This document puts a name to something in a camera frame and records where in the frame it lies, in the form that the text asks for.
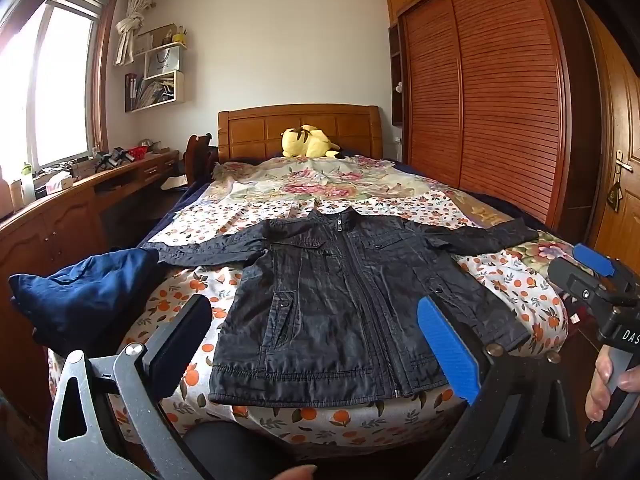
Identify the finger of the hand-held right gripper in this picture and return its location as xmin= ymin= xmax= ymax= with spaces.
xmin=572 ymin=243 xmax=640 ymax=306
xmin=547 ymin=259 xmax=610 ymax=311

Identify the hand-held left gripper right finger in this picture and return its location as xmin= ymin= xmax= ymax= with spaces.
xmin=416 ymin=295 xmax=583 ymax=480

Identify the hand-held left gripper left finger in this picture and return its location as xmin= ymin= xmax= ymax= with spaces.
xmin=47 ymin=295 xmax=216 ymax=480

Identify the black jacket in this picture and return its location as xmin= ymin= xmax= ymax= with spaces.
xmin=141 ymin=206 xmax=540 ymax=407

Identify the person's right hand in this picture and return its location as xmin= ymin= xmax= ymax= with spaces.
xmin=585 ymin=344 xmax=640 ymax=423

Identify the person's left hand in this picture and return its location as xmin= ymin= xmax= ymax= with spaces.
xmin=264 ymin=464 xmax=319 ymax=480

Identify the navy blue folded garment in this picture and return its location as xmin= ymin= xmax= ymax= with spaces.
xmin=8 ymin=247 xmax=161 ymax=356

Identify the wooden door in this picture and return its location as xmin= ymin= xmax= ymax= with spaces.
xmin=575 ymin=0 xmax=640 ymax=261

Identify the bed with floral sheet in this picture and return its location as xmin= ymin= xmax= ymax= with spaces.
xmin=47 ymin=192 xmax=571 ymax=448

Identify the wooden desk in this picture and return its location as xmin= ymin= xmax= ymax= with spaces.
xmin=0 ymin=149 xmax=181 ymax=431

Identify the wooden chair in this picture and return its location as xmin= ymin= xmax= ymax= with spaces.
xmin=185 ymin=133 xmax=219 ymax=188

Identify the wooden louvred wardrobe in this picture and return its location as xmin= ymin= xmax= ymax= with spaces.
xmin=385 ymin=0 xmax=601 ymax=241

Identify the tissue box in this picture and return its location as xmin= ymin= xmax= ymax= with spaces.
xmin=44 ymin=171 xmax=73 ymax=193

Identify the floral blanket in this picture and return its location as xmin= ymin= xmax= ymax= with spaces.
xmin=210 ymin=154 xmax=593 ymax=281

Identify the green cap bottle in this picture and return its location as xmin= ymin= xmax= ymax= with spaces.
xmin=20 ymin=162 xmax=35 ymax=206

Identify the wooden bed headboard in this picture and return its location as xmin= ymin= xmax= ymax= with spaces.
xmin=217 ymin=104 xmax=383 ymax=163

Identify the beige plastic bottle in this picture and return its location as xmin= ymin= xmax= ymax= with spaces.
xmin=0 ymin=165 xmax=16 ymax=218

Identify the yellow plush toy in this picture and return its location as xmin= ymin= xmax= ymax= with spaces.
xmin=281 ymin=125 xmax=342 ymax=159

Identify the row of books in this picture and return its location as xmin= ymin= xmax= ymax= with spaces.
xmin=125 ymin=73 xmax=176 ymax=111

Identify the white paper bag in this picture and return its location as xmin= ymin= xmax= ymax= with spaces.
xmin=144 ymin=45 xmax=182 ymax=80

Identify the window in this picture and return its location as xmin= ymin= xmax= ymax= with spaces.
xmin=0 ymin=0 xmax=118 ymax=171

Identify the tied beige curtain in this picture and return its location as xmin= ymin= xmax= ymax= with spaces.
xmin=115 ymin=0 xmax=152 ymax=66

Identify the white wall shelf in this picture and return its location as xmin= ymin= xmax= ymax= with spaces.
xmin=124 ymin=24 xmax=188 ymax=112

